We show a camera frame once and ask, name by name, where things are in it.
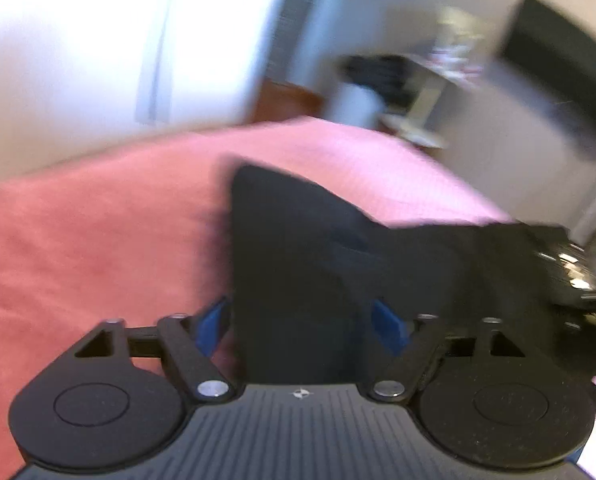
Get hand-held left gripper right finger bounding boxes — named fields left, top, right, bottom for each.
left=369, top=297, right=525, bottom=404

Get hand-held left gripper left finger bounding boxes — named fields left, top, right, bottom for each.
left=74, top=296, right=235, bottom=404

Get black pants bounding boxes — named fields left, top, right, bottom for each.
left=225, top=162, right=575, bottom=387

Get pink ribbed blanket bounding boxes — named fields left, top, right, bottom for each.
left=0, top=114, right=596, bottom=413

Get white round table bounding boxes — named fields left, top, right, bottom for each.
left=377, top=52, right=485, bottom=150

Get white bin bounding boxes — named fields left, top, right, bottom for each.
left=327, top=82, right=385, bottom=132

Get dark cloth pile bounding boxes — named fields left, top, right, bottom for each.
left=339, top=54, right=425, bottom=112

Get yellowish paper bag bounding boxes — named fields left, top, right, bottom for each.
left=434, top=5, right=486, bottom=56

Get black wall television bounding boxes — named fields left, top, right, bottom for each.
left=497, top=0, right=596, bottom=162

